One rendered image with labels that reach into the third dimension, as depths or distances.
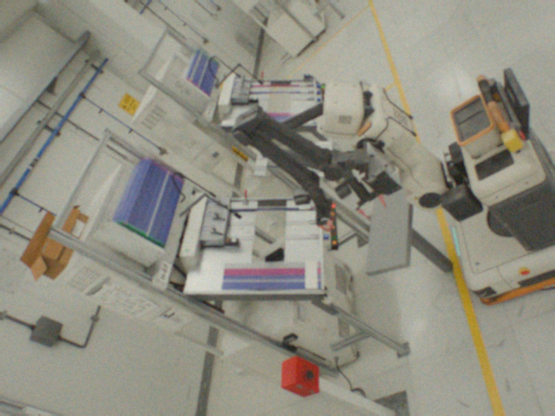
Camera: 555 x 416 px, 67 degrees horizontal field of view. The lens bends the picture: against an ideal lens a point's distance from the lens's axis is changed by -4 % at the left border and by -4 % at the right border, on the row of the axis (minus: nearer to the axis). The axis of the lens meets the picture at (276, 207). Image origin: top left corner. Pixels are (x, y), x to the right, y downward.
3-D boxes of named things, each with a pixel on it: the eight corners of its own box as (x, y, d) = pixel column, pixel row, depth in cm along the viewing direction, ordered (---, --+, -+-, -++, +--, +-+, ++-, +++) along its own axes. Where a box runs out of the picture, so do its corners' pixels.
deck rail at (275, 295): (323, 297, 217) (323, 289, 213) (323, 300, 216) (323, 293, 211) (186, 297, 223) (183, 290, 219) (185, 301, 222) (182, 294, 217)
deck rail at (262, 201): (320, 203, 265) (320, 195, 261) (320, 205, 264) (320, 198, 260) (206, 205, 271) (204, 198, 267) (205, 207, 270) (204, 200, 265)
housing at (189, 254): (212, 209, 270) (208, 191, 260) (199, 272, 235) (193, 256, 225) (199, 209, 271) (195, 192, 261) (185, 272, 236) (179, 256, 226)
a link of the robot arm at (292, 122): (250, 134, 200) (254, 132, 209) (263, 160, 202) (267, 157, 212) (338, 90, 188) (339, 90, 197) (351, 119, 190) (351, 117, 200)
